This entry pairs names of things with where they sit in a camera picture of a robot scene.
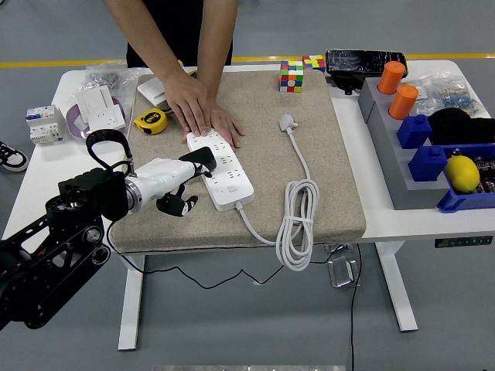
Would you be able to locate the white power strip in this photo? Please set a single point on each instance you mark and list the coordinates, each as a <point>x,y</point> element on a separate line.
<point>228,189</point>

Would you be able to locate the circuit board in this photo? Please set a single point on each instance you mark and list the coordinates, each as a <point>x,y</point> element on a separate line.
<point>485,166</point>

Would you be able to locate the plastic bag of small parts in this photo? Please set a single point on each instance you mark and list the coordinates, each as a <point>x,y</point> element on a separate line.
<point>448,96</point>

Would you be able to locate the grey-brown mat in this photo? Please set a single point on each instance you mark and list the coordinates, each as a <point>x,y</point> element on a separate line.
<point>263,174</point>

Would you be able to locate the purple bowl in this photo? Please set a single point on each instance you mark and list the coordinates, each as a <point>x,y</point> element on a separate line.
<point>73,120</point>

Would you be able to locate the blue block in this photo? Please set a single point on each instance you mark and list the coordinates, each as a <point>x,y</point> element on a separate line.
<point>425,164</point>
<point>414,133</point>

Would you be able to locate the table control panel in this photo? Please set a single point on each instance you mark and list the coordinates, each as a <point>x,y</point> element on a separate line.
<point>462,242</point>

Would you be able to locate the white circuit breaker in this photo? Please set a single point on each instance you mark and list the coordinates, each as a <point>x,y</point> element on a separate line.
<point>42,127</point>

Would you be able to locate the plastic bag of metal parts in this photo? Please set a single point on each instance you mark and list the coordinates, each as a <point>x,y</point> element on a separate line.
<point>102,79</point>

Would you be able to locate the large Rubik's cube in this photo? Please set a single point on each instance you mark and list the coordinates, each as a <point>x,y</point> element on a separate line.
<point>291,77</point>

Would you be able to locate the black cap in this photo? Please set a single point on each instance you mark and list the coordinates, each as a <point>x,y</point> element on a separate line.
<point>456,127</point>

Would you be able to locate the grey stepped block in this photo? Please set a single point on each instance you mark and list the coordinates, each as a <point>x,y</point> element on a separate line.
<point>386,154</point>

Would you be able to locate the white socket panel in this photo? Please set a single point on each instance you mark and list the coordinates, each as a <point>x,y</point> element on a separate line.
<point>106,120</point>

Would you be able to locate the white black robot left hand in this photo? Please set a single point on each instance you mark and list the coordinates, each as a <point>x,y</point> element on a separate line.
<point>166,178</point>

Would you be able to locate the metal bracket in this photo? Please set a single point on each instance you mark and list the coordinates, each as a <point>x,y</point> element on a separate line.
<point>338,248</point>
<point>342,270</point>

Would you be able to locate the person's left forearm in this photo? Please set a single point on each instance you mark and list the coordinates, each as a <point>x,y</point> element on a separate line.
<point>214,50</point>

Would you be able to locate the person's left hand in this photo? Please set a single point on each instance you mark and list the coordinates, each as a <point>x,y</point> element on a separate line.
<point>228,127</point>

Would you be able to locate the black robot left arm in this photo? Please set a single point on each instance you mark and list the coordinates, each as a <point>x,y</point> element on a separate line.
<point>58,239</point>

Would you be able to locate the yellow lemon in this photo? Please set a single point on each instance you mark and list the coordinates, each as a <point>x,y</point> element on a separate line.
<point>462,174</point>

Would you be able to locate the white switch panel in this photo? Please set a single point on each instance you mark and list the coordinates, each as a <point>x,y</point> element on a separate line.
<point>94,101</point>

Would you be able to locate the small Rubik's cube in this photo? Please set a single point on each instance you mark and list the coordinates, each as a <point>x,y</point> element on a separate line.
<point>314,62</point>

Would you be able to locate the white table leg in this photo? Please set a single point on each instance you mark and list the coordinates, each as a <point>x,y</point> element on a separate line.
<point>131,309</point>
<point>398,290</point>

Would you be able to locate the orange cylinder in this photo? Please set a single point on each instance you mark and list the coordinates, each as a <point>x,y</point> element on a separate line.
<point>390,79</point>
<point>402,103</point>

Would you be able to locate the yellow tape measure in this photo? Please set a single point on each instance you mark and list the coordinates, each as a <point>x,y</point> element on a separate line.
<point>151,120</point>

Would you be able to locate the black plastic-wrapped box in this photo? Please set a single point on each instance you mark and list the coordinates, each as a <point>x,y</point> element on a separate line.
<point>359,62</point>

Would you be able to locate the black white shoe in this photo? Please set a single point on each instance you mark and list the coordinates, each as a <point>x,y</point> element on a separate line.
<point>13,158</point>

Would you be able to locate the black plug adapter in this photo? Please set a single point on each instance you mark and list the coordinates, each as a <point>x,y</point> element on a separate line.
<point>201,155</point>

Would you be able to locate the white wall switch plate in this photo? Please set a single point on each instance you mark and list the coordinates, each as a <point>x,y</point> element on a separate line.
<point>152,89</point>

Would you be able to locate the blue bin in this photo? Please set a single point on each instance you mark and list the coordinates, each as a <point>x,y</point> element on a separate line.
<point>460,201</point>

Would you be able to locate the person's right forearm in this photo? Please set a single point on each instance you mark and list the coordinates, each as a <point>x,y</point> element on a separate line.
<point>149,35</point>

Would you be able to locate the person's right hand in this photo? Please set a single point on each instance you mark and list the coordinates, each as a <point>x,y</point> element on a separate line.
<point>189,104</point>

